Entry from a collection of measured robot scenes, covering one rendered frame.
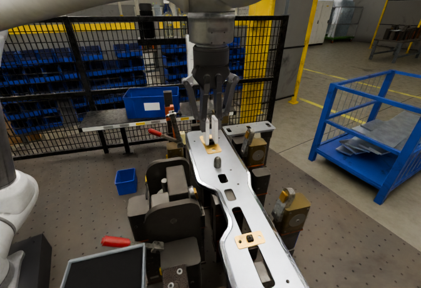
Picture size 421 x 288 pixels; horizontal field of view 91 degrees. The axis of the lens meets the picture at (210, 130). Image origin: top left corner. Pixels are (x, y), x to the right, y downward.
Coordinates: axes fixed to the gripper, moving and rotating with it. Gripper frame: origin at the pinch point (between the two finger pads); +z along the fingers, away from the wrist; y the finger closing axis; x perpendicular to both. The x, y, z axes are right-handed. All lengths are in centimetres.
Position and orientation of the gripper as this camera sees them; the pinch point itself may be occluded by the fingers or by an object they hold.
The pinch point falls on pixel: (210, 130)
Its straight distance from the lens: 52.6
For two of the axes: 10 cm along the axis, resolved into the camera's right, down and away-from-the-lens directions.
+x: -2.9, -4.8, 8.2
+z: -0.1, 8.6, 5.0
